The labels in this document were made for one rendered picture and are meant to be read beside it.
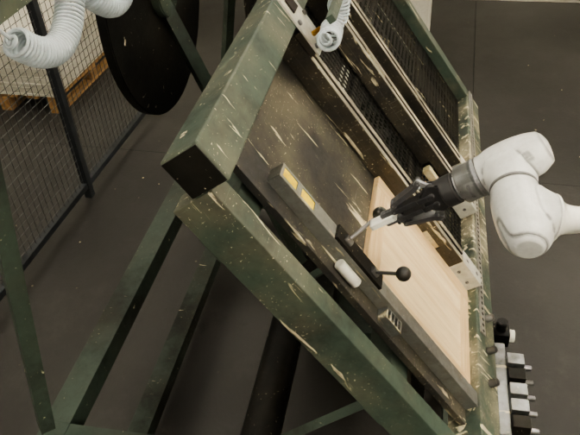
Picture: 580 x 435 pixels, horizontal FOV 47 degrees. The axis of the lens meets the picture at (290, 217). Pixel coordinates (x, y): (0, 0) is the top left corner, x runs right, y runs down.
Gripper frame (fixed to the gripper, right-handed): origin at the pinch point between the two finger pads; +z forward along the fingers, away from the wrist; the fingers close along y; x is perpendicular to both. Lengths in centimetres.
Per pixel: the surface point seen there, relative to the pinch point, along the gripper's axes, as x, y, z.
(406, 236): 33.5, 30.1, 13.5
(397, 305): -2.2, 25.1, 11.3
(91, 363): 4, 7, 123
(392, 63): 104, 5, 8
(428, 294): 20, 44, 14
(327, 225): -2.9, -7.0, 11.5
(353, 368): -29.2, 15.2, 15.4
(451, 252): 44, 51, 9
